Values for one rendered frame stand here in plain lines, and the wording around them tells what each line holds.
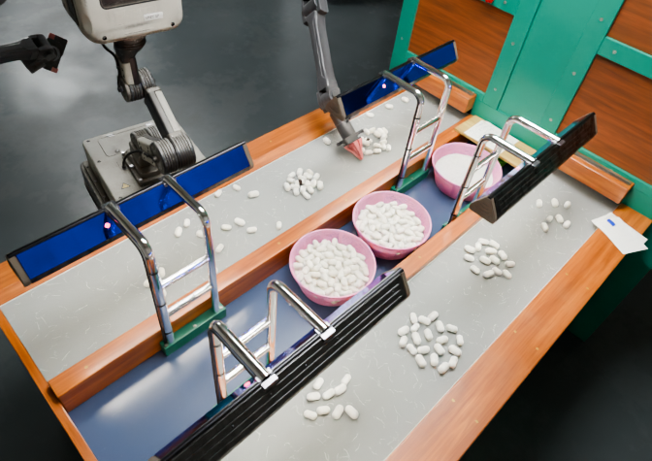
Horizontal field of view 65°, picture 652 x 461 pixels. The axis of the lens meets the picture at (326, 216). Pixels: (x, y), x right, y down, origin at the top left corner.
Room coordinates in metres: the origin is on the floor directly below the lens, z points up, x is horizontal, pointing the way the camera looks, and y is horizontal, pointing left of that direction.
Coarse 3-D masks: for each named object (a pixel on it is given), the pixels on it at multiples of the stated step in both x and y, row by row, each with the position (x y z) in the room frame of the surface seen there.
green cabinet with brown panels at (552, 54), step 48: (432, 0) 2.11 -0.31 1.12; (480, 0) 1.98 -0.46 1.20; (528, 0) 1.85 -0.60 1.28; (576, 0) 1.76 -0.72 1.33; (624, 0) 1.67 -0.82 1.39; (432, 48) 2.08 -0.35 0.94; (480, 48) 1.94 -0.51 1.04; (528, 48) 1.82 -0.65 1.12; (576, 48) 1.71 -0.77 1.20; (624, 48) 1.62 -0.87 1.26; (480, 96) 1.88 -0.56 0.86; (528, 96) 1.77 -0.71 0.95; (576, 96) 1.67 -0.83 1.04; (624, 96) 1.58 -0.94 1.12; (624, 144) 1.53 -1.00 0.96
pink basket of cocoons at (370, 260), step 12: (300, 240) 1.05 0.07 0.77; (312, 240) 1.08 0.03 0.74; (348, 240) 1.10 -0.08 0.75; (360, 240) 1.09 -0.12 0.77; (360, 252) 1.07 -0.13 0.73; (372, 252) 1.04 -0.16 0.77; (372, 264) 1.01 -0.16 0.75; (372, 276) 0.96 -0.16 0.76; (312, 300) 0.89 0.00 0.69; (324, 300) 0.87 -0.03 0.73; (336, 300) 0.87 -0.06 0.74
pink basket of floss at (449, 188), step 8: (448, 144) 1.65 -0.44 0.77; (456, 144) 1.66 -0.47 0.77; (464, 144) 1.67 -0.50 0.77; (440, 152) 1.62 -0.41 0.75; (448, 152) 1.64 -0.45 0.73; (456, 152) 1.65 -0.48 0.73; (464, 152) 1.66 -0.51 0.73; (472, 152) 1.65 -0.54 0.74; (488, 152) 1.63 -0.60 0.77; (432, 160) 1.54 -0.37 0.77; (496, 168) 1.56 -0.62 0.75; (440, 176) 1.46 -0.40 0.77; (496, 176) 1.53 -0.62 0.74; (440, 184) 1.47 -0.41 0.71; (448, 184) 1.44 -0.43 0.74; (456, 184) 1.42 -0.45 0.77; (448, 192) 1.45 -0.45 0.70; (456, 192) 1.43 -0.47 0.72; (464, 200) 1.44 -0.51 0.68; (472, 200) 1.44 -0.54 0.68
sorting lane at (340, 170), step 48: (240, 192) 1.25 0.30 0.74; (288, 192) 1.29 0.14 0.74; (336, 192) 1.32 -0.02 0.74; (192, 240) 1.02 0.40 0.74; (240, 240) 1.04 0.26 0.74; (48, 288) 0.77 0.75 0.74; (96, 288) 0.79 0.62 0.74; (144, 288) 0.82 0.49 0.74; (192, 288) 0.84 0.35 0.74; (48, 336) 0.63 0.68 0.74; (96, 336) 0.65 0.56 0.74
